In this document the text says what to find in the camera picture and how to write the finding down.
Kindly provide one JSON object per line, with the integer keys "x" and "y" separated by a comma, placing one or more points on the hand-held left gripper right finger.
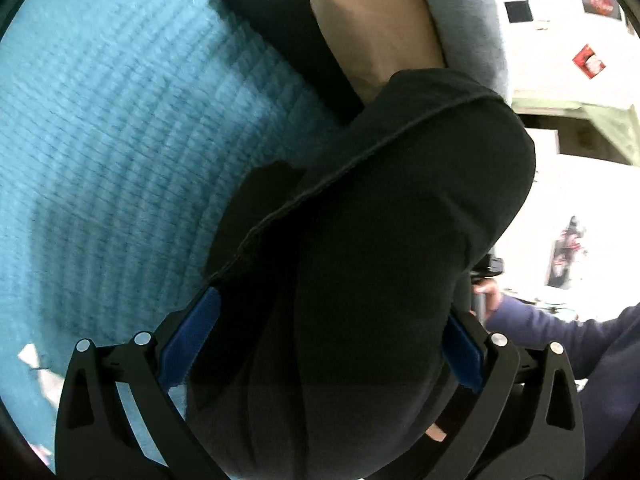
{"x": 465, "y": 355}

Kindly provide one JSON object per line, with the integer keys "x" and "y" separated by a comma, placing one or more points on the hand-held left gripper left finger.
{"x": 192, "y": 332}

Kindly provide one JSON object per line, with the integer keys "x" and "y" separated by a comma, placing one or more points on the black garment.
{"x": 380, "y": 260}

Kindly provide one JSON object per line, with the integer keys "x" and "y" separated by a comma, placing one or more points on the person's right hand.
{"x": 490, "y": 297}

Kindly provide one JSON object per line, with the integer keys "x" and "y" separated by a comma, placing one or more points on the pale green furniture edge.
{"x": 600, "y": 127}

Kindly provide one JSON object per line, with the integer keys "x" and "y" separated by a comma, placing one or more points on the teal printed blanket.
{"x": 125, "y": 160}

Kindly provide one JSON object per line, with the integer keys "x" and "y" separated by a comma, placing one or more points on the light grey folded garment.
{"x": 465, "y": 15}

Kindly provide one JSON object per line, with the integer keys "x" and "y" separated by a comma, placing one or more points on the tan folded garment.
{"x": 375, "y": 25}

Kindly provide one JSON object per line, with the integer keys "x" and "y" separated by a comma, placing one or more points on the dark navy garment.
{"x": 295, "y": 35}

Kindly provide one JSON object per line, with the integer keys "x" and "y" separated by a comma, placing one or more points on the wall poster with dark figure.
{"x": 567, "y": 252}

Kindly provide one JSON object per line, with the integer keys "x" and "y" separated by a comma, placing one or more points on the small red wall picture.
{"x": 589, "y": 61}

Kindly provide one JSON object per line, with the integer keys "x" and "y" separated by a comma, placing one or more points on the black square wall picture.
{"x": 518, "y": 11}

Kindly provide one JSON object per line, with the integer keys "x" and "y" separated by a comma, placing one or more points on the large red wall picture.
{"x": 600, "y": 0}

